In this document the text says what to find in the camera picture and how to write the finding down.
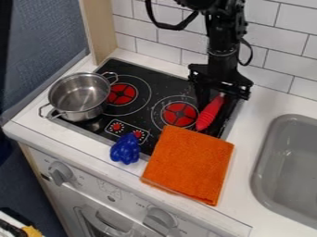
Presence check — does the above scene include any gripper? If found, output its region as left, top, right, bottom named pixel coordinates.
left=186, top=55, right=256, bottom=128

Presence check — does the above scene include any orange cloth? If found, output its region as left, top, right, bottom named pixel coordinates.
left=138, top=124, right=237, bottom=207

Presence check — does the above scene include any toy stove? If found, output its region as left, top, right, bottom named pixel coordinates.
left=48, top=57, right=246, bottom=157

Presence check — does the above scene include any toy sink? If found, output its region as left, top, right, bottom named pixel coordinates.
left=249, top=113, right=317, bottom=230

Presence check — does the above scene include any blue toy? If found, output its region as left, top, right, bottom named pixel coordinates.
left=108, top=131, right=143, bottom=166

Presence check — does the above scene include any silver pot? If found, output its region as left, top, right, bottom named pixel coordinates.
left=37, top=70, right=120, bottom=123

